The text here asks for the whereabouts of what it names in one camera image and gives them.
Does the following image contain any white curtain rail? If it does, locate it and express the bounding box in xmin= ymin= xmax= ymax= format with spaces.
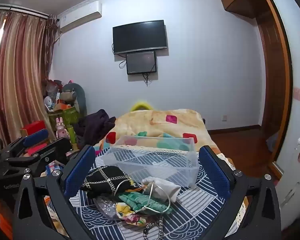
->
xmin=0 ymin=3 xmax=51 ymax=20

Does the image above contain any white door with stickers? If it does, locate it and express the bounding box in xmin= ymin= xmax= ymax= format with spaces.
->
xmin=264 ymin=0 xmax=300 ymax=232

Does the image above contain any white drawstring pouch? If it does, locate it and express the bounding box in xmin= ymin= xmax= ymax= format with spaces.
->
xmin=141 ymin=176 xmax=182 ymax=203

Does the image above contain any white air conditioner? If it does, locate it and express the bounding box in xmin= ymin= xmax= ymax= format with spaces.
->
xmin=58 ymin=0 xmax=103 ymax=34

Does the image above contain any green cardboard box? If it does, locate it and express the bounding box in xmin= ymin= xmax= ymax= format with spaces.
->
xmin=48 ymin=105 xmax=81 ymax=131

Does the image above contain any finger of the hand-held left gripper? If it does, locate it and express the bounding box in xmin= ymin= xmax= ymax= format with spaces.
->
xmin=0 ymin=129 xmax=50 ymax=159
xmin=27 ymin=137 xmax=73 ymax=173

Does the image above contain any red box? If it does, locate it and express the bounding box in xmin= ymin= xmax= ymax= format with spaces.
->
xmin=20 ymin=120 xmax=51 ymax=156

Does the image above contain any black chain-pattern bag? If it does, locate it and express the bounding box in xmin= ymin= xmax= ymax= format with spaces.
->
xmin=80 ymin=165 xmax=138 ymax=196

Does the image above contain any yellow patterned blanket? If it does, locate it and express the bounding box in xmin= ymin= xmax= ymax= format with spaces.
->
xmin=99 ymin=109 xmax=217 ymax=153

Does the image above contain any grey plush toy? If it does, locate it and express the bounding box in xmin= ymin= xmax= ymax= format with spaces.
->
xmin=59 ymin=82 xmax=87 ymax=117

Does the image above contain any dark clothing pile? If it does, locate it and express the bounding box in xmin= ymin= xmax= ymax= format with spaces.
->
xmin=74 ymin=109 xmax=117 ymax=147

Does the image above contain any floral yellow cloth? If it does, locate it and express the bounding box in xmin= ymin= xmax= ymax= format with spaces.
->
xmin=115 ymin=202 xmax=148 ymax=227

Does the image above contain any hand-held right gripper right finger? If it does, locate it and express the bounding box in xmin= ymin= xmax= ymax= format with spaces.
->
xmin=199 ymin=145 xmax=282 ymax=240

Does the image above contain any green bottle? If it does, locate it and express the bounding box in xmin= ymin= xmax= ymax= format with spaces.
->
xmin=67 ymin=125 xmax=77 ymax=143

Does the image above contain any large wall television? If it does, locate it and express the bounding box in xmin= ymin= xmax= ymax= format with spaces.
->
xmin=112 ymin=20 xmax=169 ymax=55

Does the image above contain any green knitted cloth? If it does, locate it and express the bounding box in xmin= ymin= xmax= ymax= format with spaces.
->
xmin=117 ymin=191 xmax=173 ymax=215

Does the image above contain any small wall monitor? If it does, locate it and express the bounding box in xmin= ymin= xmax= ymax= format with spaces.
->
xmin=126 ymin=51 xmax=157 ymax=75

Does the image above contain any wooden door frame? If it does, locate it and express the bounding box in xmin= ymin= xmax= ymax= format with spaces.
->
xmin=254 ymin=0 xmax=293 ymax=180

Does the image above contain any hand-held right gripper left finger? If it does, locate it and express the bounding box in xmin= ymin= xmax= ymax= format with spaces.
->
xmin=12 ymin=145 xmax=97 ymax=240

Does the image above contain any clear plastic bag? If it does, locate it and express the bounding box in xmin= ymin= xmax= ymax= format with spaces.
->
xmin=95 ymin=196 xmax=121 ymax=221

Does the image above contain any clear plastic storage box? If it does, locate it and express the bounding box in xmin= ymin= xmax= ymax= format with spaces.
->
xmin=101 ymin=135 xmax=199 ymax=188

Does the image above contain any striped brown curtain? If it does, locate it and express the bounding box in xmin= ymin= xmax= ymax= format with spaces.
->
xmin=0 ymin=9 xmax=58 ymax=152

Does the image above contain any yellow fuzzy toy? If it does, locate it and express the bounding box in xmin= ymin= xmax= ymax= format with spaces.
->
xmin=130 ymin=100 xmax=153 ymax=112

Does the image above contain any dark beaded string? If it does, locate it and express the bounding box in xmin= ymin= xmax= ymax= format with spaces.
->
xmin=142 ymin=217 xmax=165 ymax=240

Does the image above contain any pink bunny toy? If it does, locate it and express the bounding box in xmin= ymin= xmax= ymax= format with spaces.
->
xmin=55 ymin=117 xmax=69 ymax=139

